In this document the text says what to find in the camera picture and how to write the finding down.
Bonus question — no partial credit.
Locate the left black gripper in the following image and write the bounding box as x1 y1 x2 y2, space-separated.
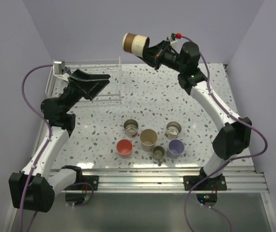
59 69 110 115

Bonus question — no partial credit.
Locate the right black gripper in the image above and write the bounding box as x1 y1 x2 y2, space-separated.
135 40 185 73

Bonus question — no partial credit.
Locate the steel cup with brown sleeve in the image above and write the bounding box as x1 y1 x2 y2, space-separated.
122 33 150 58

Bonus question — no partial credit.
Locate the blue cup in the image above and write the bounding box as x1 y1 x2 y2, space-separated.
64 67 72 75

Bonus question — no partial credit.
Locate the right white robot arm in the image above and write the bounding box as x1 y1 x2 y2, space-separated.
130 41 252 190

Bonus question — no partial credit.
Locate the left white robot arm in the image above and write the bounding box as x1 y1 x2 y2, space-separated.
9 69 110 213

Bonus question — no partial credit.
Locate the steel cup right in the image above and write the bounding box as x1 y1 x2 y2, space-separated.
165 121 182 140

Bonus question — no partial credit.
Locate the red cup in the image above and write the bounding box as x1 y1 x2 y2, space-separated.
116 139 133 158

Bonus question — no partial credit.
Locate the beige tall cup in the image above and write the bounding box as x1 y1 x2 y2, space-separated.
139 129 158 152

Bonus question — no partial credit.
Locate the purple cup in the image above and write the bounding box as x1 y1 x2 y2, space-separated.
167 139 184 159

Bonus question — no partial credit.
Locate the small olive mug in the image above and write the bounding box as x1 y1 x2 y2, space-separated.
152 145 165 163

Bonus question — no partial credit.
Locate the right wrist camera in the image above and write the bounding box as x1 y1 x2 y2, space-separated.
167 33 182 49

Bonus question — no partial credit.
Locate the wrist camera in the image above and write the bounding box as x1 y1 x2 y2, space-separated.
53 60 70 82
167 33 182 49

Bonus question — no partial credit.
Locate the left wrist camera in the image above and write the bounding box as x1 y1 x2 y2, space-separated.
53 60 70 82

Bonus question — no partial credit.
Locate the white wire dish rack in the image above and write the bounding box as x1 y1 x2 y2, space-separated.
45 56 123 105

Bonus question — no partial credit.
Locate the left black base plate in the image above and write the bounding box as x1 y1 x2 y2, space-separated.
65 175 99 191

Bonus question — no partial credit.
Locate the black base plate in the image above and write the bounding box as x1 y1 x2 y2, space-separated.
65 175 99 191
183 175 228 191

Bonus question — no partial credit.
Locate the aluminium rail frame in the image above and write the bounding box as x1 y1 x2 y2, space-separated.
1 164 276 232

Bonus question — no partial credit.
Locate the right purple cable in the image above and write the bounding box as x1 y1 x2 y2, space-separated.
184 35 268 232

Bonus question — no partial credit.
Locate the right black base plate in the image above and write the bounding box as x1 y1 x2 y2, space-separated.
183 175 228 191

